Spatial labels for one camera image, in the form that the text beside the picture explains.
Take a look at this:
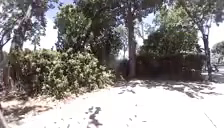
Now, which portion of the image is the row of trees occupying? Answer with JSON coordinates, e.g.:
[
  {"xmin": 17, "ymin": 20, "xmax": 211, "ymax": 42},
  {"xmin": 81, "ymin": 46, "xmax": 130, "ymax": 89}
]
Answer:
[{"xmin": 0, "ymin": 0, "xmax": 224, "ymax": 88}]

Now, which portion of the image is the green leafy bush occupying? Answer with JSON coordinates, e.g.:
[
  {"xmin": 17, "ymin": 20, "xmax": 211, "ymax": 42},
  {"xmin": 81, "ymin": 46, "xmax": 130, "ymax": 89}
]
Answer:
[{"xmin": 7, "ymin": 48, "xmax": 117, "ymax": 100}]

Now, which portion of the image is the dark trimmed hedge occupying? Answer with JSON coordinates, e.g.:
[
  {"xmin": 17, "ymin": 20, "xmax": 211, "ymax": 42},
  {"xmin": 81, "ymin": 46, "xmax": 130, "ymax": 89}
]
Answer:
[{"xmin": 116, "ymin": 52, "xmax": 208, "ymax": 82}]

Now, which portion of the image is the pale paved ground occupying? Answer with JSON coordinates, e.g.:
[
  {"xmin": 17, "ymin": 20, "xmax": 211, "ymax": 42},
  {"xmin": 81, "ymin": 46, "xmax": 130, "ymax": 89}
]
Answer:
[{"xmin": 7, "ymin": 71, "xmax": 224, "ymax": 128}]

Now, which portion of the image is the bare dirt strip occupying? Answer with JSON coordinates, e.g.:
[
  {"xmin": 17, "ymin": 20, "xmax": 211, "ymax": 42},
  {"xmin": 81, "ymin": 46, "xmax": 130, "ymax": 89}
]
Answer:
[{"xmin": 0, "ymin": 87, "xmax": 78, "ymax": 126}]

